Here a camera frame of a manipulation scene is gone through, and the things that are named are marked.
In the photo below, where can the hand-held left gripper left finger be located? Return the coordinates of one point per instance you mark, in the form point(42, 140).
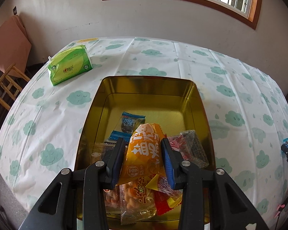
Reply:
point(117, 167)

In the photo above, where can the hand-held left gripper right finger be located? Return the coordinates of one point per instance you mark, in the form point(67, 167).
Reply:
point(169, 167)

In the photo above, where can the yellow-edged candy packet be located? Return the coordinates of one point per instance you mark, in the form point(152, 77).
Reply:
point(163, 184)

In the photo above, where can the pink snack packet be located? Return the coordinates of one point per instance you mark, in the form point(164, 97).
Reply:
point(177, 146)

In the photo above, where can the orange snack packet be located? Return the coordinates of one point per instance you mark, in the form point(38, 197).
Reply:
point(144, 153)

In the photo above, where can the grey foil packet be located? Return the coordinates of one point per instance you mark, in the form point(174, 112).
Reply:
point(196, 148)

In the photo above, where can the large clear orange-print snack packet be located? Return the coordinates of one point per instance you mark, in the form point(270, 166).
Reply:
point(136, 198)

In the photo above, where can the gold and maroon tin box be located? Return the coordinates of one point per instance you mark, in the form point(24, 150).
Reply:
point(146, 95)

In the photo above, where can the cloud printed tablecloth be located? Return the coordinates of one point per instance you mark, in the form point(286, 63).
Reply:
point(230, 100)

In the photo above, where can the green tissue pack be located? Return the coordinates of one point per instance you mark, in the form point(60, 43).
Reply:
point(69, 64)

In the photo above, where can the light wooden chair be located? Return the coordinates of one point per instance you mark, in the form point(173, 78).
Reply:
point(4, 77)

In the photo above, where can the black wall switch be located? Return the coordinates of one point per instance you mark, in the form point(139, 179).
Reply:
point(14, 10)

